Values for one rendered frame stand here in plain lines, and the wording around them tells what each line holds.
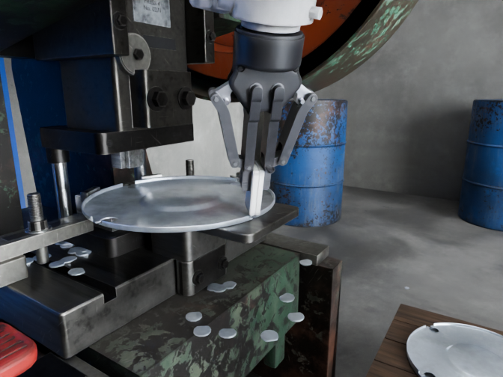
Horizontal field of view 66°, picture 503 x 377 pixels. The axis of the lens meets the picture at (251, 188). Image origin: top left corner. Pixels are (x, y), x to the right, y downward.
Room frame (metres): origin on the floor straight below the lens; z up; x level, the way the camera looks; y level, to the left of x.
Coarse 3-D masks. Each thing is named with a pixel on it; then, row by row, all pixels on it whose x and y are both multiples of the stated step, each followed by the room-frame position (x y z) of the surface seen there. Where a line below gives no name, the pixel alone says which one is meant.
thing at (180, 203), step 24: (96, 192) 0.60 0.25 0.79; (120, 192) 0.62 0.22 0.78; (144, 192) 0.62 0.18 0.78; (168, 192) 0.60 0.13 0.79; (192, 192) 0.60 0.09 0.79; (216, 192) 0.60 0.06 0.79; (240, 192) 0.62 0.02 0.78; (264, 192) 0.62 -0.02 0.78; (96, 216) 0.50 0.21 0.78; (120, 216) 0.50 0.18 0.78; (144, 216) 0.50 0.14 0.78; (168, 216) 0.50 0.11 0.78; (192, 216) 0.50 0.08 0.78; (216, 216) 0.50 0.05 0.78
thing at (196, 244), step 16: (272, 208) 0.54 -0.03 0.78; (288, 208) 0.54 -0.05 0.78; (240, 224) 0.47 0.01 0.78; (256, 224) 0.47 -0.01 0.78; (272, 224) 0.47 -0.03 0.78; (160, 240) 0.54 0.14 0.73; (176, 240) 0.52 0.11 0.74; (192, 240) 0.52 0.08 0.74; (208, 240) 0.55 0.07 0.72; (224, 240) 0.58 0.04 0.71; (240, 240) 0.44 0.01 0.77; (256, 240) 0.44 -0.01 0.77; (176, 256) 0.52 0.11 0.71; (192, 256) 0.52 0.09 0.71; (208, 256) 0.55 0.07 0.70; (224, 256) 0.58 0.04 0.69; (192, 272) 0.52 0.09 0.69; (208, 272) 0.55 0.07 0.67; (224, 272) 0.58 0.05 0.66; (192, 288) 0.52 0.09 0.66
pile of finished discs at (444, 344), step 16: (416, 336) 0.83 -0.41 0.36; (432, 336) 0.83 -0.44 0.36; (448, 336) 0.83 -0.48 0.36; (464, 336) 0.83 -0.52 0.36; (480, 336) 0.83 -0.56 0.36; (496, 336) 0.83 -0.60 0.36; (416, 352) 0.77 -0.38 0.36; (432, 352) 0.77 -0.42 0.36; (448, 352) 0.76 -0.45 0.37; (464, 352) 0.76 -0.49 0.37; (480, 352) 0.76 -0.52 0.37; (496, 352) 0.77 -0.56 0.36; (416, 368) 0.71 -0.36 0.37; (432, 368) 0.72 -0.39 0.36; (448, 368) 0.72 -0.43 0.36; (464, 368) 0.71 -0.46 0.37; (480, 368) 0.71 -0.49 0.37; (496, 368) 0.71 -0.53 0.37
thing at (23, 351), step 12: (0, 324) 0.28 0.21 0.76; (0, 336) 0.26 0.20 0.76; (12, 336) 0.26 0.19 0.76; (24, 336) 0.27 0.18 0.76; (0, 348) 0.25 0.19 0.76; (12, 348) 0.25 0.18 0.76; (24, 348) 0.25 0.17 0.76; (36, 348) 0.26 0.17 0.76; (0, 360) 0.24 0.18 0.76; (12, 360) 0.24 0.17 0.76; (24, 360) 0.24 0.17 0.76; (36, 360) 0.25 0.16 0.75; (0, 372) 0.23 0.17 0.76; (12, 372) 0.23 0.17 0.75
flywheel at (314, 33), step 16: (320, 0) 0.85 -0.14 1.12; (336, 0) 0.80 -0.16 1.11; (352, 0) 0.78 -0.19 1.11; (368, 0) 0.79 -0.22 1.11; (336, 16) 0.80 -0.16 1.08; (352, 16) 0.79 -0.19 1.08; (304, 32) 0.84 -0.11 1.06; (320, 32) 0.82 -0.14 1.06; (336, 32) 0.81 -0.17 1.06; (352, 32) 0.86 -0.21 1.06; (224, 48) 0.97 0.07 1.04; (304, 48) 0.83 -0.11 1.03; (320, 48) 0.83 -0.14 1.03; (336, 48) 0.88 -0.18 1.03; (192, 64) 1.00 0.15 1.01; (208, 64) 0.97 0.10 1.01; (224, 64) 0.95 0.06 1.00; (304, 64) 0.89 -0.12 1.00
